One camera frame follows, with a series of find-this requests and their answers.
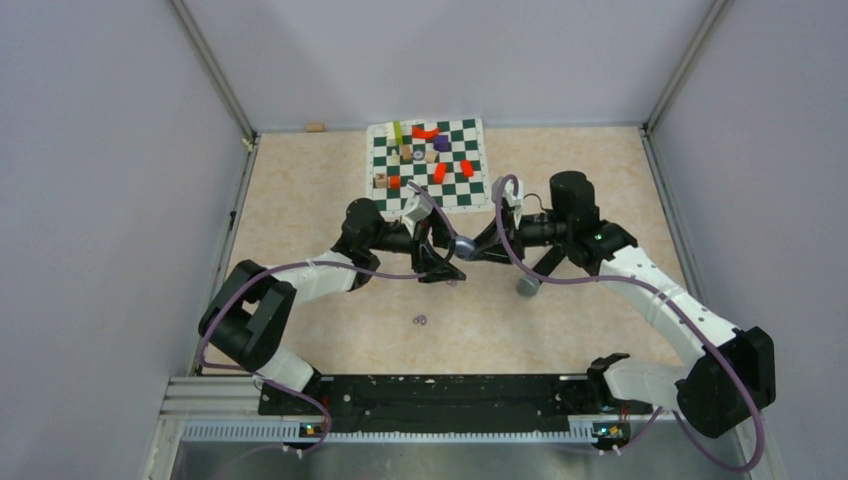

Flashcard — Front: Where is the aluminium frame rail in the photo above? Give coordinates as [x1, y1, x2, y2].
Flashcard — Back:
[142, 374, 790, 480]

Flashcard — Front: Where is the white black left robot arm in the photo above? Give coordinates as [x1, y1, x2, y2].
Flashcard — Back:
[198, 198, 466, 414]

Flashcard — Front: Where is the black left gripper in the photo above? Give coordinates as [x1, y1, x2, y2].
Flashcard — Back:
[367, 202, 471, 283]

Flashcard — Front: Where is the purple block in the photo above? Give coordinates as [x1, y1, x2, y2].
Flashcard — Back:
[432, 135, 451, 152]

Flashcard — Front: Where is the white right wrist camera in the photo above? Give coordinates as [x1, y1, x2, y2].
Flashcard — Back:
[492, 176, 525, 215]

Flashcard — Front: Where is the green white chessboard mat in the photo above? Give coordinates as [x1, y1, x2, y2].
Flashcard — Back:
[365, 118, 493, 216]

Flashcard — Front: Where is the yellow-green block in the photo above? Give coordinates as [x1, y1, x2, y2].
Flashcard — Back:
[387, 121, 404, 146]

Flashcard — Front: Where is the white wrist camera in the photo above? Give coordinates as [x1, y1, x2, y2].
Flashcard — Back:
[492, 176, 525, 215]
[401, 195, 433, 229]

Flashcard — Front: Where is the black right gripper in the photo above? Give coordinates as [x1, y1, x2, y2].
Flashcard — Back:
[470, 204, 571, 264]

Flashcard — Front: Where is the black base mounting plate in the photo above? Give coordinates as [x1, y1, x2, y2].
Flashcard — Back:
[258, 374, 653, 434]

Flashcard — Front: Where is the small wooden cube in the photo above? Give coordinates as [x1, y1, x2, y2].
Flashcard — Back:
[400, 145, 413, 162]

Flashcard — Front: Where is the red arch block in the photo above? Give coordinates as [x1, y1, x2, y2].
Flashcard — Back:
[411, 125, 440, 141]

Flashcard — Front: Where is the black microphone grey head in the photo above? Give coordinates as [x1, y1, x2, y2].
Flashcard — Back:
[516, 247, 566, 298]

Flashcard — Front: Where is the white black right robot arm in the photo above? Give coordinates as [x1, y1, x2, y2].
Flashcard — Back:
[473, 171, 777, 438]

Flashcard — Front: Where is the grey-blue earbud case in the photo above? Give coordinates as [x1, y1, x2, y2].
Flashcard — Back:
[454, 235, 477, 261]

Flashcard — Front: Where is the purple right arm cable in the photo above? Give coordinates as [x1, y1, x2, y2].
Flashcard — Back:
[494, 174, 767, 473]

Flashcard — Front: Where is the red cylinder block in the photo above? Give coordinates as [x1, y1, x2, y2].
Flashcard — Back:
[432, 162, 448, 185]

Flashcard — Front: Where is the red block right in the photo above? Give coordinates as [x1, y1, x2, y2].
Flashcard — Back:
[460, 159, 475, 179]

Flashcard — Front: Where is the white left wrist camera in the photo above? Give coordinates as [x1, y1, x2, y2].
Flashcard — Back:
[401, 195, 433, 229]

